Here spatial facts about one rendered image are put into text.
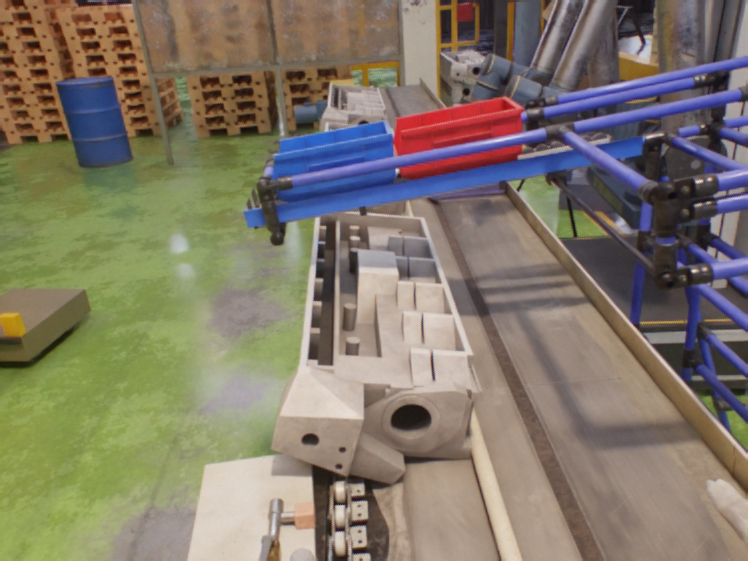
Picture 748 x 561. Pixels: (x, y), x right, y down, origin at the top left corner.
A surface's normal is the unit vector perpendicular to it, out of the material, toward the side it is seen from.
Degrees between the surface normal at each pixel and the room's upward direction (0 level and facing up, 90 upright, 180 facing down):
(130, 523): 0
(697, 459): 1
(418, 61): 90
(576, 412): 0
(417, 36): 90
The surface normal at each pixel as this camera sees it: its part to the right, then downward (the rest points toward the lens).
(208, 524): -0.07, -0.90
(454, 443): 0.04, 0.42
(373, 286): 0.09, -0.35
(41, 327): 0.98, 0.00
